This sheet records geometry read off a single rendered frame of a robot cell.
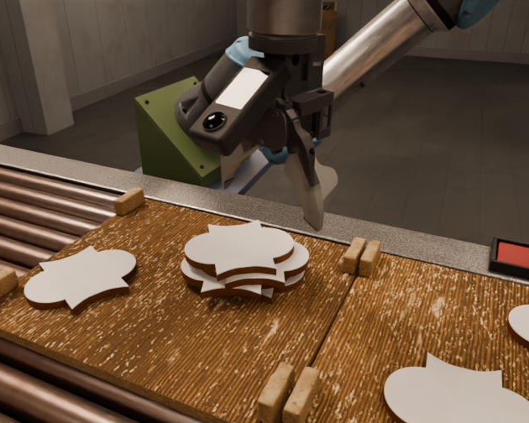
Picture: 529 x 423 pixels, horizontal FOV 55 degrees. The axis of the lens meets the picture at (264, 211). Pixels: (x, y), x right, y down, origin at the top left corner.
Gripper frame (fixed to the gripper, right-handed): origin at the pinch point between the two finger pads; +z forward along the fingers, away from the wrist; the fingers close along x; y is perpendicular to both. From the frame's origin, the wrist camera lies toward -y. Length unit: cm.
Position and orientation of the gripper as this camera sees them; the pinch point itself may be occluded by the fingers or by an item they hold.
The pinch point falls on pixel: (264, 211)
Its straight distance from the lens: 60.1
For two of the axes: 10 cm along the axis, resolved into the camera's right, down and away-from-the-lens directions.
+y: 6.7, -3.5, 6.5
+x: -7.4, -3.5, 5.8
